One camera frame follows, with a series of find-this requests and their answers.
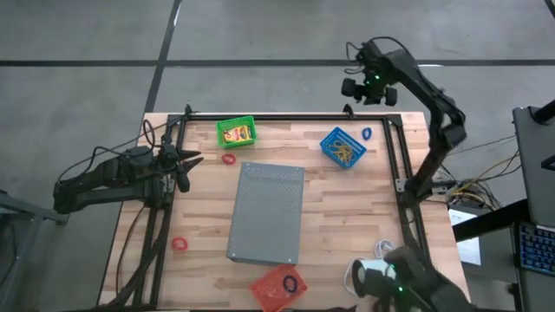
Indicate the black aluminium table frame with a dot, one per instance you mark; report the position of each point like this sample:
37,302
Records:
269,117

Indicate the black rail clamp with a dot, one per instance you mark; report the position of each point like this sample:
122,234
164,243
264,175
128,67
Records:
348,111
188,110

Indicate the black pole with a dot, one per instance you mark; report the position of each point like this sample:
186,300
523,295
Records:
545,112

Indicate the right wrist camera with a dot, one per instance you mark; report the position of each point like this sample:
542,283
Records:
368,54

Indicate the white cylindrical camera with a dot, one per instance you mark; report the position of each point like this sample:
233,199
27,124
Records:
377,264

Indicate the grey mounting bracket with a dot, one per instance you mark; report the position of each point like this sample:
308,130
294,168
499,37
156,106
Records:
401,185

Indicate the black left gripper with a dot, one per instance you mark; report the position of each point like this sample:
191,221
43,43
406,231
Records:
169,158

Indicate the blue plastic basket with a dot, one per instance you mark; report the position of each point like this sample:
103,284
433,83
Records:
329,139

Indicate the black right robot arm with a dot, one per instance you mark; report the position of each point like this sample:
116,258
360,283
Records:
433,99

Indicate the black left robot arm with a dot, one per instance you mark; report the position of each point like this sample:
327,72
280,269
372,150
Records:
99,182

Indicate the red plastic basket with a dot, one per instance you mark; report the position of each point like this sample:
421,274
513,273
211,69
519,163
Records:
269,290

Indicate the backlit keyboard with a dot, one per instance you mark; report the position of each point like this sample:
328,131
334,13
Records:
537,249

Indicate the white paper sheet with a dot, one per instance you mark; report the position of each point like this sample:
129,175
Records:
470,251

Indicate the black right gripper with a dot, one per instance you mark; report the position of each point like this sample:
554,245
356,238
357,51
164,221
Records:
373,89

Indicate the yellow Crayola crayon box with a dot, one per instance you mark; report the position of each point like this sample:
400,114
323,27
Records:
237,135

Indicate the grey metal side table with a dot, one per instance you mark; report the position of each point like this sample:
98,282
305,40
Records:
26,212

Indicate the green plastic basket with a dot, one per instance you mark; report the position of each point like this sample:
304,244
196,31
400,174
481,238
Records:
219,134

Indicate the grey perforated metal stand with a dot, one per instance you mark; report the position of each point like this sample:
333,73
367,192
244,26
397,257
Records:
266,212

